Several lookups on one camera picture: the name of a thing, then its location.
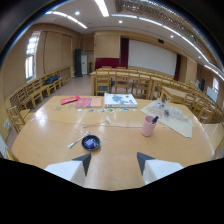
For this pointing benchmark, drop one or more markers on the black round dish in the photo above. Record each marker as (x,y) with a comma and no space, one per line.
(90,142)

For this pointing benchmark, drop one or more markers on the long wooden table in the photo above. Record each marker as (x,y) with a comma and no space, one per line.
(128,78)

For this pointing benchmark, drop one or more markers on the black marker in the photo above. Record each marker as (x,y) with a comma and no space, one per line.
(154,119)

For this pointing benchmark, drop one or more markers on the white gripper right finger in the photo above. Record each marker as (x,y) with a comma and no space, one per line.
(158,169)

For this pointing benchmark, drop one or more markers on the red book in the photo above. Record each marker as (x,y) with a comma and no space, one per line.
(83,102)

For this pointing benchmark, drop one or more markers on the orange booklet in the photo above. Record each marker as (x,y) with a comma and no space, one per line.
(96,101)

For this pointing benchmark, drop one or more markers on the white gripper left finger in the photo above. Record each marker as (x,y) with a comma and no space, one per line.
(68,170)

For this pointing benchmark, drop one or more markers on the dark bag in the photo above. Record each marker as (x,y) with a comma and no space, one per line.
(51,79)

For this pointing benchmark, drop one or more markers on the clear plastic bag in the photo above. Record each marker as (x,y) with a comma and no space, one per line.
(175,113)

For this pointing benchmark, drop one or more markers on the purple block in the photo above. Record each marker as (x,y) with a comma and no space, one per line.
(89,143)

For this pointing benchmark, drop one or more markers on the small white tube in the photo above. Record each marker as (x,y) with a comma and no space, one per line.
(108,119)

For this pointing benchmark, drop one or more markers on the red packet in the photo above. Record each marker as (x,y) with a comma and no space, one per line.
(69,99)

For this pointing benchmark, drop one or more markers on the pink cup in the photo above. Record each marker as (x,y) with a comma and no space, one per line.
(148,126)

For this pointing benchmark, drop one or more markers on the wooden chair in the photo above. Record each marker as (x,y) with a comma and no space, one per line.
(15,119)
(102,83)

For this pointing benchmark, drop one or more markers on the white projection screen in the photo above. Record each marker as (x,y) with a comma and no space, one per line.
(151,57)

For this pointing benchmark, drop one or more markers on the beige paper sheet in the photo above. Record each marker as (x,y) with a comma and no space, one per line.
(170,118)

